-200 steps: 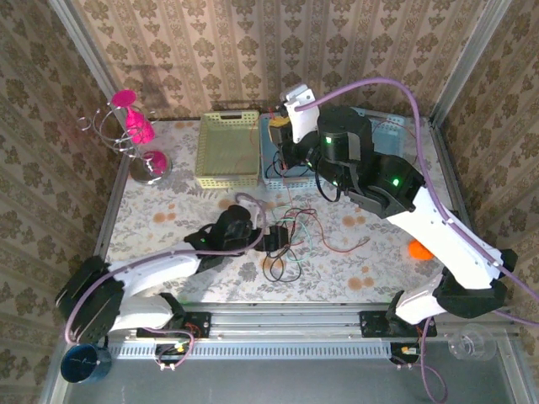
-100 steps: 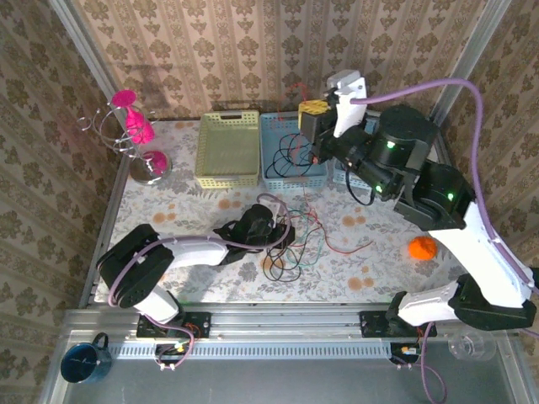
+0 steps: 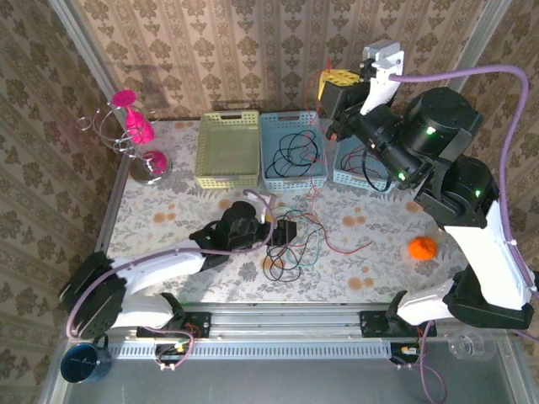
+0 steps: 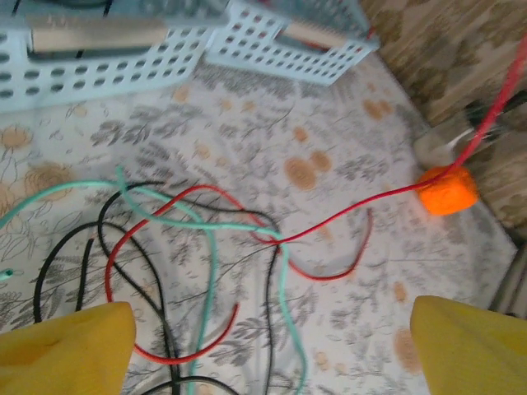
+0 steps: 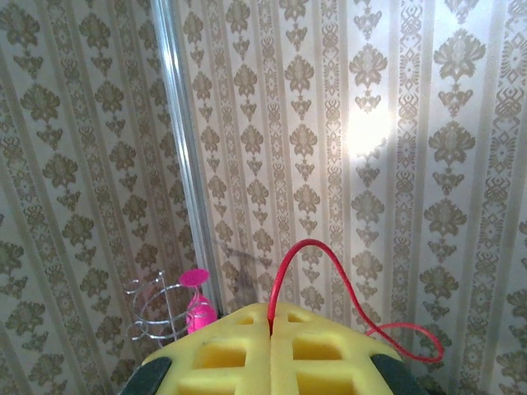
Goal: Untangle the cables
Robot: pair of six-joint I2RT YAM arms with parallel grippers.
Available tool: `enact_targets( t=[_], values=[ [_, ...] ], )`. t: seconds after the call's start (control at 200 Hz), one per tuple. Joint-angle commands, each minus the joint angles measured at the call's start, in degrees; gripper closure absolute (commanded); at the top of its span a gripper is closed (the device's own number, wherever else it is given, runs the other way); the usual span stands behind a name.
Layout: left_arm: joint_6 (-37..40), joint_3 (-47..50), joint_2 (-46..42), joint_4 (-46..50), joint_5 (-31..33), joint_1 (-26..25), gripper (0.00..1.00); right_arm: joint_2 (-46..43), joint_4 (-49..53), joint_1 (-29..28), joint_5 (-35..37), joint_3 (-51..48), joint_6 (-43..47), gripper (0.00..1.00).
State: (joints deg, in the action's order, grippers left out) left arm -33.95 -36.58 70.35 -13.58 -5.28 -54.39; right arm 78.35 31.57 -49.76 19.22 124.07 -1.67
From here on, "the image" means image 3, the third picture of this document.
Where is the teal cable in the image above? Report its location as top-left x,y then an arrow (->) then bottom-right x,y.
286,226 -> 326,268

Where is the thin red cable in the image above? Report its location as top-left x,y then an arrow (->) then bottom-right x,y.
301,57 -> 338,253
339,149 -> 367,178
294,210 -> 375,256

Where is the floral tablecloth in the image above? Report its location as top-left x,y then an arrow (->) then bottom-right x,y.
94,120 -> 472,304

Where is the light blue perforated basket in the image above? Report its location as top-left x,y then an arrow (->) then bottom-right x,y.
259,110 -> 328,192
332,136 -> 399,191

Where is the pale yellow perforated basket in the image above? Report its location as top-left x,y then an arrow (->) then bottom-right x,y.
195,109 -> 261,189

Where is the pink goblet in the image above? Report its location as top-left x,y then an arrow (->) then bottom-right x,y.
110,88 -> 157,145
142,150 -> 168,177

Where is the orange ball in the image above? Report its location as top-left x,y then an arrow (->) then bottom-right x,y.
407,236 -> 438,261

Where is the dark blue mug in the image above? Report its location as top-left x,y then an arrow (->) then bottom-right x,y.
60,336 -> 113,385

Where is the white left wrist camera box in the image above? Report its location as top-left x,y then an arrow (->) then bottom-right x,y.
257,192 -> 279,224

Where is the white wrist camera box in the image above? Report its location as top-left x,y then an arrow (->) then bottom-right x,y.
257,192 -> 279,224
360,39 -> 406,117

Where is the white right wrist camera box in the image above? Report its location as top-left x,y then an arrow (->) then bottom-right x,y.
360,39 -> 406,117

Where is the aluminium mounting rail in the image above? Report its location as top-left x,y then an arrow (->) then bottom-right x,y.
180,301 -> 399,341

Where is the metal wire glass stand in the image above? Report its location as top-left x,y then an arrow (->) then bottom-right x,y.
77,104 -> 173,186

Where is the grey slotted cable duct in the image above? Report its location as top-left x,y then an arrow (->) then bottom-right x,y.
109,339 -> 392,361

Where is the thin purple cable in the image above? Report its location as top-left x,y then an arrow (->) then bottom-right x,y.
416,322 -> 448,404

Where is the aluminium cage frame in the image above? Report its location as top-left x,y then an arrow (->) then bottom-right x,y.
40,0 -> 539,404

